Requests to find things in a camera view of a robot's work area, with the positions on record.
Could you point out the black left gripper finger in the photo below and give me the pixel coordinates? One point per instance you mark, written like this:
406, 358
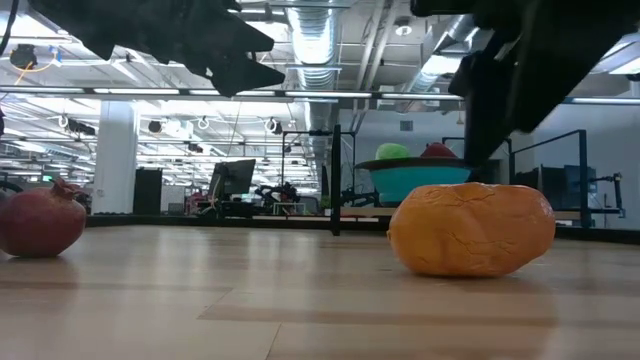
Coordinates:
240, 72
235, 35

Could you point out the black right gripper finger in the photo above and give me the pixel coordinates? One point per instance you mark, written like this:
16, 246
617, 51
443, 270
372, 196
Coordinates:
560, 65
487, 100

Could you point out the dark red apple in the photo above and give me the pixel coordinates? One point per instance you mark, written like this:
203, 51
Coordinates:
438, 151

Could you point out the light green cabbage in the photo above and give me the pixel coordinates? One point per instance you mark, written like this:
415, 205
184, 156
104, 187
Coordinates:
392, 151

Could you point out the orange wrinkled fruit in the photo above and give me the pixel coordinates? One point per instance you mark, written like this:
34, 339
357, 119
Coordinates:
470, 230

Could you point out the small red pomegranate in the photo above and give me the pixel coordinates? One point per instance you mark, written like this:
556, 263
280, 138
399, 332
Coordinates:
40, 225

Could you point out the black background robot arm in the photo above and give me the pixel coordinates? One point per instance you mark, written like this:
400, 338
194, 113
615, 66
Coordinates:
277, 192

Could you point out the dark background monitor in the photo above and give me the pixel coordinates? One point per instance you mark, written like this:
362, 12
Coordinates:
234, 177

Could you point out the teal bowl with grey rim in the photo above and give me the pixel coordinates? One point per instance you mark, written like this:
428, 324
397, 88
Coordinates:
415, 182

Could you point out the round ceiling fixture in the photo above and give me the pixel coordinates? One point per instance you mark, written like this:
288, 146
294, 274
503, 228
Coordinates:
403, 29

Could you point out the overhead light bar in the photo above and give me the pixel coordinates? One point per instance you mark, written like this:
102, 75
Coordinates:
350, 94

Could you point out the black ceiling-mounted device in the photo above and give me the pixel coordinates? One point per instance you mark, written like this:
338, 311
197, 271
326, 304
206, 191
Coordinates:
22, 56

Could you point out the white pillar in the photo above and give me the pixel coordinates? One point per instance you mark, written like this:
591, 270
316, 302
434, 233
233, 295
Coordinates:
115, 155

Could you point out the black background cabinet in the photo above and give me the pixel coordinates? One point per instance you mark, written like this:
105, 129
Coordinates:
148, 191

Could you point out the silver ventilation duct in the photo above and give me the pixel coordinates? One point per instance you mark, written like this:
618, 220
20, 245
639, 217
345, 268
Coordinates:
312, 50

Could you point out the grey wall vent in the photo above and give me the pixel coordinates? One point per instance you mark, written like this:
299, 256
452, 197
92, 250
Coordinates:
406, 125

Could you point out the black background station frame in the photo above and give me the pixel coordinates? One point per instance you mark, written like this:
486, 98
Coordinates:
583, 175

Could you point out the black upright shelf post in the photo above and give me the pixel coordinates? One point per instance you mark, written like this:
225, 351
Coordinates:
336, 180

